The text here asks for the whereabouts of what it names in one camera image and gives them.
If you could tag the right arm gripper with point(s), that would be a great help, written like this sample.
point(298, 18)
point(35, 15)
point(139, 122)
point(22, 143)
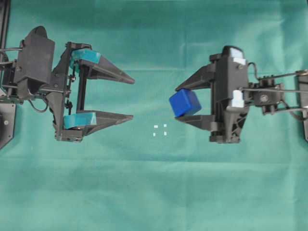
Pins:
point(230, 120)

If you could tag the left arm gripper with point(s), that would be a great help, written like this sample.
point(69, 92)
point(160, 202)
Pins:
point(98, 67)

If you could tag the blue cube block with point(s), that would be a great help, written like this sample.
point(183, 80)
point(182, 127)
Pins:
point(184, 103)

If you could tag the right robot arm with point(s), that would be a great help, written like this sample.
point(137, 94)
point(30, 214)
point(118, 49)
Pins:
point(264, 94)

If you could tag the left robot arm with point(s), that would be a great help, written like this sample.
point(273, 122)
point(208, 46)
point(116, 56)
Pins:
point(74, 103)

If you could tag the green table cloth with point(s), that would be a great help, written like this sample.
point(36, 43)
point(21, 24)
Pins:
point(122, 178)

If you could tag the right wrist camera housing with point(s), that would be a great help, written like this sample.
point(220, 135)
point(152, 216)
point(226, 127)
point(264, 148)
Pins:
point(231, 74)

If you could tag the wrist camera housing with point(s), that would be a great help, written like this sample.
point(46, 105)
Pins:
point(231, 74)
point(34, 63)

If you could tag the left wrist camera housing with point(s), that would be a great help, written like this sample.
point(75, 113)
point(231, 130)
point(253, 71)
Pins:
point(34, 63)

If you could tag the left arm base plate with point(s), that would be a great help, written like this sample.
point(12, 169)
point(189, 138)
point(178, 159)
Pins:
point(7, 123)

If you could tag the black left frame rail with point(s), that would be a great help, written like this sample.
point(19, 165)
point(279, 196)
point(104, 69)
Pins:
point(4, 21)

